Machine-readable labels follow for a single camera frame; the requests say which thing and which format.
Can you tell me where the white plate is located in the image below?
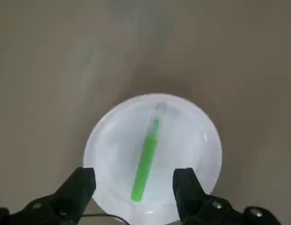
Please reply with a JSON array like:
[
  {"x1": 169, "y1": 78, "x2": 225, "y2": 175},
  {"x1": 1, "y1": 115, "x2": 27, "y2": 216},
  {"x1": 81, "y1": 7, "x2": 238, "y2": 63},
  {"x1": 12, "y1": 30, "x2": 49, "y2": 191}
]
[{"x1": 83, "y1": 92, "x2": 223, "y2": 225}]

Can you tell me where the black cable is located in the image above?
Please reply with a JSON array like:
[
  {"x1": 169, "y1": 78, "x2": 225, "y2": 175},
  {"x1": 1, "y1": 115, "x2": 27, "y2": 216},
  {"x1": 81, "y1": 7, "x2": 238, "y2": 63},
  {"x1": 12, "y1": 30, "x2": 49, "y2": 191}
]
[{"x1": 83, "y1": 212, "x2": 129, "y2": 225}]

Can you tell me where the green marker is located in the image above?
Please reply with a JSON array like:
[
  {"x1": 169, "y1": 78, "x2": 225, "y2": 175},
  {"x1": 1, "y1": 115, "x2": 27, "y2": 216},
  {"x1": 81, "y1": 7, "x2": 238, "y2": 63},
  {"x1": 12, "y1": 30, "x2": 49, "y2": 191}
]
[{"x1": 130, "y1": 102, "x2": 168, "y2": 204}]

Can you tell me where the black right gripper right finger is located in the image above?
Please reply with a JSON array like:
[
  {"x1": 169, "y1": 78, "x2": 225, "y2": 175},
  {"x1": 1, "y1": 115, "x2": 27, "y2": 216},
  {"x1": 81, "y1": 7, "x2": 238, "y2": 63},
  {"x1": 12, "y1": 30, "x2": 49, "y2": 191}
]
[{"x1": 172, "y1": 167, "x2": 280, "y2": 225}]

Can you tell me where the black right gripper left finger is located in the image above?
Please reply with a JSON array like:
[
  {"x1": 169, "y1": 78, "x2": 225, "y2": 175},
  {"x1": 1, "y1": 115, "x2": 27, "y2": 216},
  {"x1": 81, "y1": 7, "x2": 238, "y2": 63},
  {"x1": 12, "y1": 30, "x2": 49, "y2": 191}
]
[{"x1": 0, "y1": 166, "x2": 97, "y2": 225}]

